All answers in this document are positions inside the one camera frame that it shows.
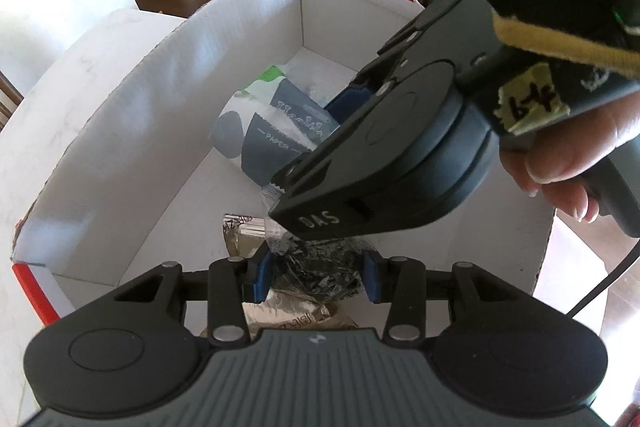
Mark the clear bag dark dried food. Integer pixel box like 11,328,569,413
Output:
264,213,374,305

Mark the beige brown snack bag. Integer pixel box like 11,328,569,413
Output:
222,213,357,338

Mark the person right hand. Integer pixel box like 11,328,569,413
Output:
500,109,618,223

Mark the white green tissue pack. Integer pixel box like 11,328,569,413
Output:
210,66,338,187

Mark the red white cardboard box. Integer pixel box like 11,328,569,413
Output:
10,0,557,327

